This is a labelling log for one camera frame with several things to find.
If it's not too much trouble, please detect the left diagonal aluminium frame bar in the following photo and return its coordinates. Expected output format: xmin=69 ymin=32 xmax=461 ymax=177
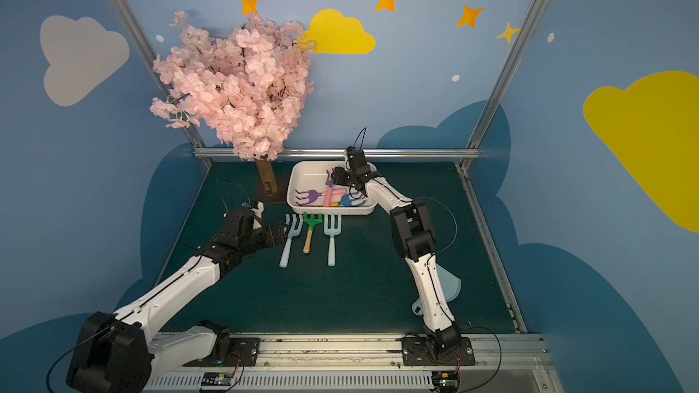
xmin=81 ymin=0 xmax=214 ymax=169

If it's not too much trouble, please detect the left green circuit board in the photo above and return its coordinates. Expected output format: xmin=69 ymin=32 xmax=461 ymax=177
xmin=198 ymin=372 xmax=235 ymax=391

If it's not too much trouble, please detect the horizontal aluminium frame bar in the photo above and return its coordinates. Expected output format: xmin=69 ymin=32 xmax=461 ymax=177
xmin=194 ymin=147 xmax=480 ymax=160

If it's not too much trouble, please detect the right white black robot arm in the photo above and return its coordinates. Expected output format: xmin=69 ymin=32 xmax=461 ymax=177
xmin=331 ymin=147 xmax=462 ymax=361

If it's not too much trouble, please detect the right diagonal aluminium frame bar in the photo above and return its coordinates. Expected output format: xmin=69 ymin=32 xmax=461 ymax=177
xmin=459 ymin=0 xmax=551 ymax=173

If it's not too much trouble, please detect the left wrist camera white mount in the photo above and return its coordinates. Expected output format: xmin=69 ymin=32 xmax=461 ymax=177
xmin=249 ymin=200 xmax=264 ymax=227

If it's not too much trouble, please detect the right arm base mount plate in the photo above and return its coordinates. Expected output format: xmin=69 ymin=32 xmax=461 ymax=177
xmin=400 ymin=333 xmax=476 ymax=367

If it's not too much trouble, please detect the purple fork pink handle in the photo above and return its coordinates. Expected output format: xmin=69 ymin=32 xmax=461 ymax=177
xmin=323 ymin=170 xmax=334 ymax=207

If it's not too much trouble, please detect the green rake wooden handle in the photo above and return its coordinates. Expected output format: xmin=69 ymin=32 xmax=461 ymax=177
xmin=303 ymin=214 xmax=323 ymax=254

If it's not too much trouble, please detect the light blue leaf-shaped plate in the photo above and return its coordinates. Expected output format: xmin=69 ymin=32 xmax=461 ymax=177
xmin=411 ymin=265 xmax=462 ymax=316

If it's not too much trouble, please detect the dark square tree base plate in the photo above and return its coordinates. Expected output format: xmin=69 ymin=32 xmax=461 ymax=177
xmin=253 ymin=178 xmax=289 ymax=204

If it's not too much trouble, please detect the green circuit board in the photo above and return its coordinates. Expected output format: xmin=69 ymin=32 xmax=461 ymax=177
xmin=198 ymin=372 xmax=235 ymax=391
xmin=431 ymin=371 xmax=460 ymax=393

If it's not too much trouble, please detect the diagonal aluminium frame bar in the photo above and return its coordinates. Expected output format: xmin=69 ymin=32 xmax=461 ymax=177
xmin=459 ymin=0 xmax=551 ymax=173
xmin=81 ymin=0 xmax=214 ymax=169

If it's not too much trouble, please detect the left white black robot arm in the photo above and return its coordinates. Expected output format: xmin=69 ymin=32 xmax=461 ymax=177
xmin=66 ymin=202 xmax=287 ymax=392

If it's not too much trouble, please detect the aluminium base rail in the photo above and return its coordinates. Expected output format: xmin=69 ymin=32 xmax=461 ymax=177
xmin=142 ymin=333 xmax=564 ymax=392

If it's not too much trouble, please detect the right green circuit board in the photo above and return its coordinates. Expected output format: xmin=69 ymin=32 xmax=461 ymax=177
xmin=431 ymin=371 xmax=460 ymax=393

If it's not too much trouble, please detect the purple rake pink handle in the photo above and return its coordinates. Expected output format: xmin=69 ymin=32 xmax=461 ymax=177
xmin=295 ymin=188 xmax=347 ymax=207

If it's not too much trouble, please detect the pink cherry blossom tree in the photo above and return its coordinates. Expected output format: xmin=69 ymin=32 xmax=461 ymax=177
xmin=150 ymin=11 xmax=313 ymax=194

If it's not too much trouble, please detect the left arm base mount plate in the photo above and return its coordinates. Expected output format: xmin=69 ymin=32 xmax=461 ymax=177
xmin=185 ymin=336 xmax=260 ymax=367

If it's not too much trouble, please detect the white plastic storage box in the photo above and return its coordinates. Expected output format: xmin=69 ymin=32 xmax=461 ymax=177
xmin=287 ymin=161 xmax=377 ymax=216

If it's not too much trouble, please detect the blue rake orange handle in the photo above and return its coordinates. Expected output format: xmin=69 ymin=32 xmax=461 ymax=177
xmin=331 ymin=195 xmax=367 ymax=207

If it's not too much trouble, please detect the light blue hand fork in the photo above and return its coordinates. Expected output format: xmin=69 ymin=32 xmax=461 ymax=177
xmin=323 ymin=214 xmax=341 ymax=267
xmin=279 ymin=214 xmax=303 ymax=269

